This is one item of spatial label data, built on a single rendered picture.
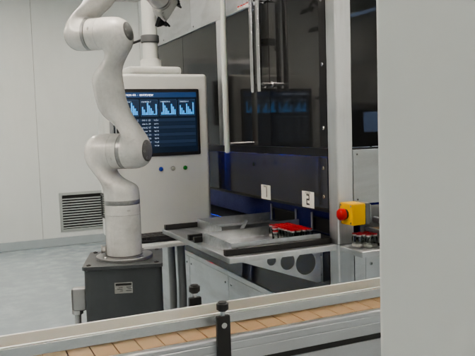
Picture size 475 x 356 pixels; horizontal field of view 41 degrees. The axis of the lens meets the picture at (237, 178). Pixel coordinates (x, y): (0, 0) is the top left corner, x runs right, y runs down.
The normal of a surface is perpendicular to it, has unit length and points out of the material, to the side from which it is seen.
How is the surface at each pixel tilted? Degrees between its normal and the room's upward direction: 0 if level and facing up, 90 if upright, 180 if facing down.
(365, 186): 90
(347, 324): 90
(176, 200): 90
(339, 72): 90
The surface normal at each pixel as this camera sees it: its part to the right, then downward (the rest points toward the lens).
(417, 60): -0.91, 0.06
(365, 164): 0.41, 0.06
